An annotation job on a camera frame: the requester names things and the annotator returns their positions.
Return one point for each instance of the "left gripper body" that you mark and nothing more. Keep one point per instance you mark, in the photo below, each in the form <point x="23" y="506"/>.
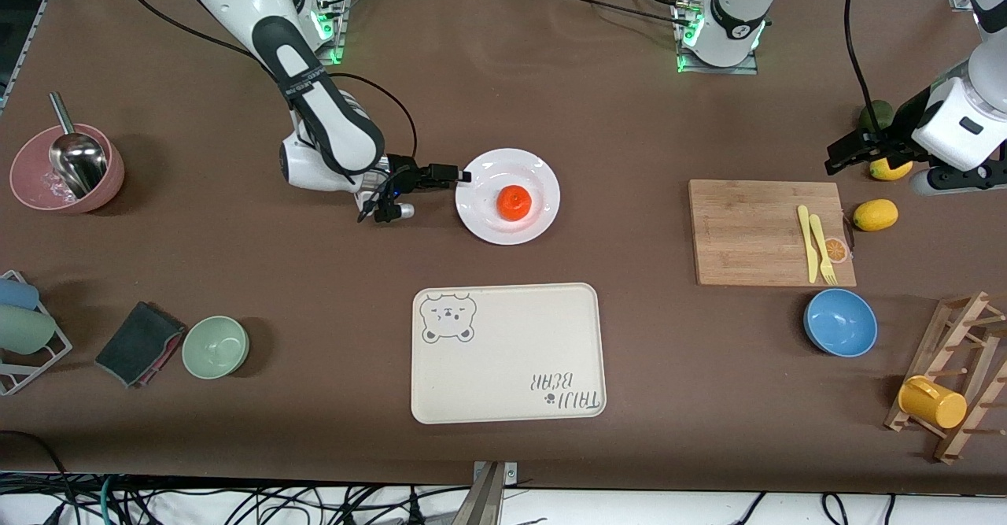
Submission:
<point x="899" y="130"/>

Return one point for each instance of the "white round plate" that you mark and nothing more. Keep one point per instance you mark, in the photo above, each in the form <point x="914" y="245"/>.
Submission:
<point x="488" y="218"/>

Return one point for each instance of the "orange tangerine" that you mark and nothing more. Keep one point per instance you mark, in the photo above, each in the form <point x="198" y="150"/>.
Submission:
<point x="514" y="203"/>

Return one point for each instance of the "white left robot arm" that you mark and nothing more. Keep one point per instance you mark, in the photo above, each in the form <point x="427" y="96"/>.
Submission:
<point x="732" y="13"/>

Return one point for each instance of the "yellow lemon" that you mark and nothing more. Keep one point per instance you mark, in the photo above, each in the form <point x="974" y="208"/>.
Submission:
<point x="876" y="215"/>
<point x="893" y="171"/>

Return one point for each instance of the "dark green avocado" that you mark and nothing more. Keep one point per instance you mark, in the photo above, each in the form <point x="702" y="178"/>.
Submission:
<point x="875" y="114"/>

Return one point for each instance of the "yellow plastic knife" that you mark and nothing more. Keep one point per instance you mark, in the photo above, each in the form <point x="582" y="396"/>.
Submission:
<point x="806" y="234"/>

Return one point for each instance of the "yellow plastic fork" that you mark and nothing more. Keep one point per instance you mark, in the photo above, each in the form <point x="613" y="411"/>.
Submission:
<point x="821" y="245"/>

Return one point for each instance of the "orange slice toy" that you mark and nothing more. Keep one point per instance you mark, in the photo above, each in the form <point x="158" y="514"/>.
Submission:
<point x="839" y="252"/>

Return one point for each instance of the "bamboo cutting board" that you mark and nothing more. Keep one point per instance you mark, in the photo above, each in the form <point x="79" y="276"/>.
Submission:
<point x="747" y="234"/>

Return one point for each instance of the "blue bowl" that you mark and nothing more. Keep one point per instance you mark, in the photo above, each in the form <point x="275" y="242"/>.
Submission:
<point x="840" y="323"/>

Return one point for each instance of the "beige bear print tray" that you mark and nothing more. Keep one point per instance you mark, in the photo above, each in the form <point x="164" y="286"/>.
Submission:
<point x="507" y="360"/>

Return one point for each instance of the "wooden cup rack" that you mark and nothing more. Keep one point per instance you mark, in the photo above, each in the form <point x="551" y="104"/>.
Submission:
<point x="944" y="336"/>

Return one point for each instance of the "pale green bowl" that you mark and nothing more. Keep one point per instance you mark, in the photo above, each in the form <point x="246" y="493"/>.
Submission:
<point x="215" y="347"/>

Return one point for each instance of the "yellow mug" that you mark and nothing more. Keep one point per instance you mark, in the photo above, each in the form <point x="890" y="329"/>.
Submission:
<point x="932" y="403"/>

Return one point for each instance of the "pink cloth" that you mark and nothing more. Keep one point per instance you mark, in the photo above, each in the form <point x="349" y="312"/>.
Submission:
<point x="167" y="353"/>

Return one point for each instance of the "dark grey cloth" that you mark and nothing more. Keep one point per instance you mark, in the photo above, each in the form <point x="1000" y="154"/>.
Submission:
<point x="134" y="340"/>

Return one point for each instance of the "pink bowl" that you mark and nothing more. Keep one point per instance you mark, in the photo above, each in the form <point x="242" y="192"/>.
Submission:
<point x="31" y="186"/>

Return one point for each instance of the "pale blue cup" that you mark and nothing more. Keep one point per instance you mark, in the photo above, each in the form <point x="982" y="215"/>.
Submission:
<point x="16" y="294"/>

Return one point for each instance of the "pale green cup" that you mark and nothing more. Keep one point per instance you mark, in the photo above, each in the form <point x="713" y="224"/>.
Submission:
<point x="23" y="330"/>

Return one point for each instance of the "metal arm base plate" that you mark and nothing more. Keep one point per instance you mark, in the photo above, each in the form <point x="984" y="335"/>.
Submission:
<point x="334" y="53"/>
<point x="720" y="71"/>

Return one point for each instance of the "small metal table bracket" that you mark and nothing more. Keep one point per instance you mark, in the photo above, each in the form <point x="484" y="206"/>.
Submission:
<point x="510" y="474"/>

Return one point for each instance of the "aluminium table edge rail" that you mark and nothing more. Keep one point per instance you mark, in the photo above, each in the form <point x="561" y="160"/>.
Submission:
<point x="23" y="45"/>

